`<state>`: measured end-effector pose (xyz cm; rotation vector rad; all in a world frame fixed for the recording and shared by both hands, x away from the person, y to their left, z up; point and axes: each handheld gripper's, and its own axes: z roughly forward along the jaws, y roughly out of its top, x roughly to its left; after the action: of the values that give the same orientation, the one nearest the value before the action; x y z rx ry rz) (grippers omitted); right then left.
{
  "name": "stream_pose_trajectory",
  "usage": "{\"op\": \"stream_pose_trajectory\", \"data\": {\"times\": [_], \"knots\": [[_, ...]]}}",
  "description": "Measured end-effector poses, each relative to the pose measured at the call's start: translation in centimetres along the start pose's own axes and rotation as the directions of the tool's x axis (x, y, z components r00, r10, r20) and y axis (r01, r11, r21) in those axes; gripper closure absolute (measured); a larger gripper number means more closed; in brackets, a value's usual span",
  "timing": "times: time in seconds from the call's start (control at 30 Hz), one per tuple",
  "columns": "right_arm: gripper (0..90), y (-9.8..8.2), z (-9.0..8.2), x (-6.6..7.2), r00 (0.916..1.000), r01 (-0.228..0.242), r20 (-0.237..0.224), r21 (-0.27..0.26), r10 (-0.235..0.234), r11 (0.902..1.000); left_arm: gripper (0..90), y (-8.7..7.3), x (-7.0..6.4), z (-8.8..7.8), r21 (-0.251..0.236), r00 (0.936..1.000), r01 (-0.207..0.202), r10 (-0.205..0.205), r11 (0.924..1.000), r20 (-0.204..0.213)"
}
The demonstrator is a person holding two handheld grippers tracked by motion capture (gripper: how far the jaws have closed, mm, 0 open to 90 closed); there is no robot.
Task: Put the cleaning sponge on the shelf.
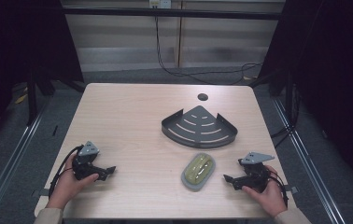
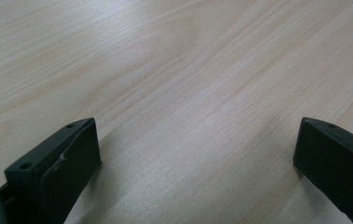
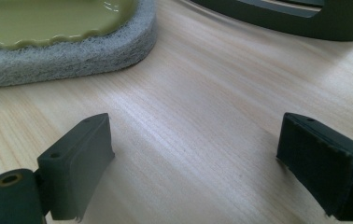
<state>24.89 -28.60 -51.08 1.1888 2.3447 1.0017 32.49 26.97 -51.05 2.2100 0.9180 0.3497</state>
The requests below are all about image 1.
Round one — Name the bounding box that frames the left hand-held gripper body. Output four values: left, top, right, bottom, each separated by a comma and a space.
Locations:
71, 141, 107, 182

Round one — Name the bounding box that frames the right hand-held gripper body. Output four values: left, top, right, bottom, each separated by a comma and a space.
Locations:
237, 151, 275, 193

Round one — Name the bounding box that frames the yellow-green soap bar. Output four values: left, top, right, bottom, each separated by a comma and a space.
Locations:
184, 153, 214, 186

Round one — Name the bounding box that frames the dark grey metal corner shelf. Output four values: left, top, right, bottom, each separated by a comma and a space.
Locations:
161, 105, 239, 149

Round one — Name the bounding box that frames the person's left hand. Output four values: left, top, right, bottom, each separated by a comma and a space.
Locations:
46, 154, 100, 210

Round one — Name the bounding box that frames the person's right hand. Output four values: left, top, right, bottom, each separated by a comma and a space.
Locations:
241, 164, 288, 218

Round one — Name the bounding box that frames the black metal stand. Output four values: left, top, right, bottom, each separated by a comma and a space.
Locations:
25, 66, 56, 127
248, 68, 301, 130

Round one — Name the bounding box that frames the yellow scrap on floor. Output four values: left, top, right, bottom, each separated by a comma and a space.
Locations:
13, 92, 28, 105

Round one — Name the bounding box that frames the black curtain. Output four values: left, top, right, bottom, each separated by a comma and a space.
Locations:
0, 0, 85, 157
257, 0, 353, 190

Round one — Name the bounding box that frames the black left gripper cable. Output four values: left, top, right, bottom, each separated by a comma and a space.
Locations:
48, 145, 85, 199

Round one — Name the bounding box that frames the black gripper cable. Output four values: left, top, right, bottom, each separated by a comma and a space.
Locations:
48, 145, 85, 199
268, 172, 289, 208

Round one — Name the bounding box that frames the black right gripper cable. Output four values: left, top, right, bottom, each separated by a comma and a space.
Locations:
268, 172, 289, 208

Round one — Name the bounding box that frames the grey table edge bracket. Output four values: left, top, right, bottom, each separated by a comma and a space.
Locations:
30, 188, 50, 199
284, 184, 301, 195

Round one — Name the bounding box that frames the black cable bundle at stand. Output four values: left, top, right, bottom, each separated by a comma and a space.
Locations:
270, 83, 302, 148

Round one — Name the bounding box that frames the metal floor rail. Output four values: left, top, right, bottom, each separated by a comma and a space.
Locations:
0, 98, 53, 224
272, 97, 347, 224

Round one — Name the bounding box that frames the long black floor cable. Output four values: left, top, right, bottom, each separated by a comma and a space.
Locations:
154, 15, 263, 86

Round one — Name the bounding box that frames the black horizontal frame bar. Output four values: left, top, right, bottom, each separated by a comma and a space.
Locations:
62, 7, 284, 21

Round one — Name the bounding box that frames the white wall socket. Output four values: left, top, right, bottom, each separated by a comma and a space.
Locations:
148, 0, 172, 9

